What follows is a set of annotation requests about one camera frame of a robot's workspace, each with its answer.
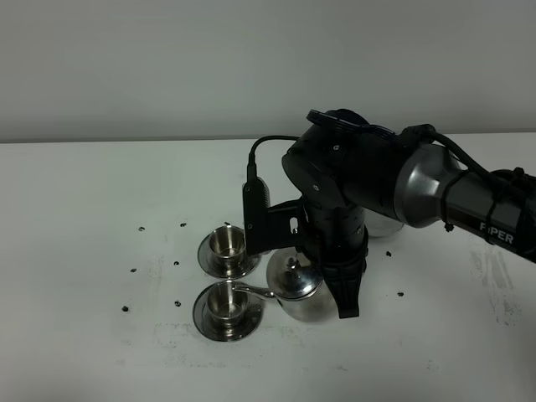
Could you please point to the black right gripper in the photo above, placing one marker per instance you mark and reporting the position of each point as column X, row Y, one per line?
column 341, row 247

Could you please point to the stainless steel teapot saucer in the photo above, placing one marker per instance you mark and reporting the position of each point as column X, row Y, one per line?
column 380, row 226

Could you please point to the far stainless steel saucer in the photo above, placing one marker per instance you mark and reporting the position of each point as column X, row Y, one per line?
column 243, row 269

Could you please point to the far stainless steel teacup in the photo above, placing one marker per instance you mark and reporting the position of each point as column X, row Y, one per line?
column 227, row 247

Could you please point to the stainless steel teacup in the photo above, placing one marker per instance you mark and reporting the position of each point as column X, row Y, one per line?
column 228, row 308
column 227, row 247

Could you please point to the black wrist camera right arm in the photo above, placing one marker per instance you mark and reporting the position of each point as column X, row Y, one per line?
column 276, row 227

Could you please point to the near stainless steel teacup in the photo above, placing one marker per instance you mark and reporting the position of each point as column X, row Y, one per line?
column 228, row 308

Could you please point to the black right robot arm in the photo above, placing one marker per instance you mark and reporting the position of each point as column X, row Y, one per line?
column 342, row 165

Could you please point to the near stainless steel saucer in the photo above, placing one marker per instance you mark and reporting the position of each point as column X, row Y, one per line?
column 218, row 334

